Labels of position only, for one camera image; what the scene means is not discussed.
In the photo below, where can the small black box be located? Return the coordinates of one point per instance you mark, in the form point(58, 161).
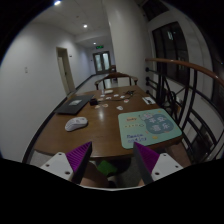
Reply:
point(93, 102)

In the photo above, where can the beige side door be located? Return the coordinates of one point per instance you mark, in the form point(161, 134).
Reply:
point(65, 70)

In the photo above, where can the white paper booklet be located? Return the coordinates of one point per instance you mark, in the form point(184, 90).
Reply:
point(148, 100)

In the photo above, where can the white computer mouse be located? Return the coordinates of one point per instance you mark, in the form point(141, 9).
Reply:
point(76, 123)

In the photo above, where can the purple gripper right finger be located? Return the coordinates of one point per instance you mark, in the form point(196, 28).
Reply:
point(153, 166)

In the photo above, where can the green printed mouse pad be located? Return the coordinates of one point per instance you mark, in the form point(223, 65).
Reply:
point(147, 127)

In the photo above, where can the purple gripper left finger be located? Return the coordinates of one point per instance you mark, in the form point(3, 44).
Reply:
point(70, 166)

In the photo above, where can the green exit sign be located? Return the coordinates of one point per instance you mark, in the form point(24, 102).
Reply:
point(100, 47)

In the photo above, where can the dark closed laptop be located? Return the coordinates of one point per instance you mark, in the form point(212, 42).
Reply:
point(74, 105)

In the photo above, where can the double glass door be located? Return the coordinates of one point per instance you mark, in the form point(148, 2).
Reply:
point(102, 62)

